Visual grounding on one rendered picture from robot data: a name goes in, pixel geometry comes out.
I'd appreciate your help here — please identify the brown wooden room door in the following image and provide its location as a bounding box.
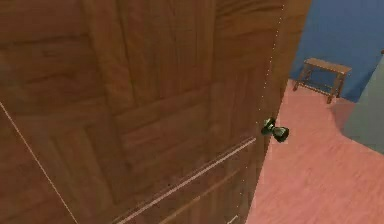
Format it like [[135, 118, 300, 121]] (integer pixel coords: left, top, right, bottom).
[[0, 0, 313, 224]]

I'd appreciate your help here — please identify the black door knob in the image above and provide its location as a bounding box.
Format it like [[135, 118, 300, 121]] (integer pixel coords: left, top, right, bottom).
[[260, 117, 290, 144]]

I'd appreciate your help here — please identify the small brown wooden stool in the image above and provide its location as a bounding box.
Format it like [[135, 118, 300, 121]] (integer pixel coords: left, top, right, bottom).
[[292, 57, 353, 105]]

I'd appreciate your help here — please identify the grey bed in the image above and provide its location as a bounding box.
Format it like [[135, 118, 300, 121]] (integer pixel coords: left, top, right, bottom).
[[343, 54, 384, 156]]

